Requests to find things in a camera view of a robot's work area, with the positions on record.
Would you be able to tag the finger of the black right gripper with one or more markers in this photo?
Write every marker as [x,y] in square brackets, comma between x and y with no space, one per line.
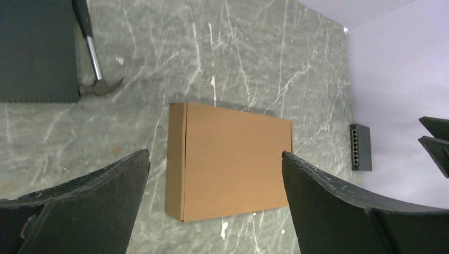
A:
[437,127]
[438,151]

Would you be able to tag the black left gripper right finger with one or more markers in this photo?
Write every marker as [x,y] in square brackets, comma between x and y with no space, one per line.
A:
[331,215]

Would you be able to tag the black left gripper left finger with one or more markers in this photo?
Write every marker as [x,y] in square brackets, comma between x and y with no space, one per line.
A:
[93,213]

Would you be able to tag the brown cardboard box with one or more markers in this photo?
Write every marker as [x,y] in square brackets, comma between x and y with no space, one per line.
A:
[223,162]

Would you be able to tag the flat black box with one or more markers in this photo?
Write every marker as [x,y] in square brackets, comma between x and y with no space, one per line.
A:
[38,53]

